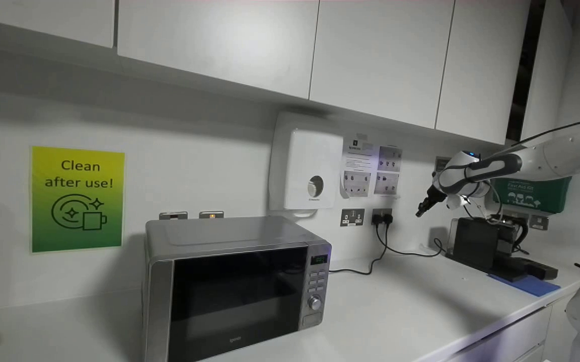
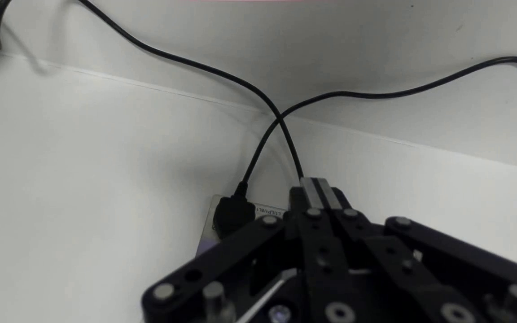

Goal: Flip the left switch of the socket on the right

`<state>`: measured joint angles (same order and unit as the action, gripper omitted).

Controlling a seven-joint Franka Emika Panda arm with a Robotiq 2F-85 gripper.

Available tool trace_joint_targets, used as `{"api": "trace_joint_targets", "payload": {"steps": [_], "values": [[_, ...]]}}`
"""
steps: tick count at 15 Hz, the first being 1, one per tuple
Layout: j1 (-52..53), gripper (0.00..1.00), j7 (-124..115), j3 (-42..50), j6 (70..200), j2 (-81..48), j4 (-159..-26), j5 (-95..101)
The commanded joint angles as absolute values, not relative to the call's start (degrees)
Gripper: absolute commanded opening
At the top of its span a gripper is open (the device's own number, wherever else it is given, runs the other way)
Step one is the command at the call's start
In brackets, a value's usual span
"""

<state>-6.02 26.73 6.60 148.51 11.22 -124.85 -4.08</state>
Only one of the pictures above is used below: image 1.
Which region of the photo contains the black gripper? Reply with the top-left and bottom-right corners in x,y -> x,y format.
414,184 -> 448,217

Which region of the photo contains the white paper notice sheet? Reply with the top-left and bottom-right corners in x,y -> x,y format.
340,137 -> 404,201

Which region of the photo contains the black coffee machine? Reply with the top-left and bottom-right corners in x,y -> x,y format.
448,215 -> 560,281

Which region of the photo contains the green recycling sign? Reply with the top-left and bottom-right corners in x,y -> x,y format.
489,176 -> 573,217

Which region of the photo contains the blue mat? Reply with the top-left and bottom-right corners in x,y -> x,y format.
489,269 -> 563,300

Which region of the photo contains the white base cabinet front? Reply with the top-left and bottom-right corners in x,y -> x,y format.
428,304 -> 556,362

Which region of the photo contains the silver microwave oven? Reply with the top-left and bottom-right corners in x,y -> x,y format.
142,215 -> 335,362

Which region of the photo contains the green clean after use sign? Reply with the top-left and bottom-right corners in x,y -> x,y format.
29,145 -> 126,254

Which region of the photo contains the black coffee machine power cable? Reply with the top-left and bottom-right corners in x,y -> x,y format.
380,227 -> 446,261

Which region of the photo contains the black microwave power cable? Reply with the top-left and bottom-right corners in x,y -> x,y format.
327,226 -> 391,277

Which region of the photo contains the white wall cabinet door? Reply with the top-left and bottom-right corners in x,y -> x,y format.
0,0 -> 118,51
308,0 -> 456,131
435,0 -> 533,148
116,0 -> 319,101

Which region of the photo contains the black vertical wall strip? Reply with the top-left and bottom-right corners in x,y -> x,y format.
505,0 -> 550,145

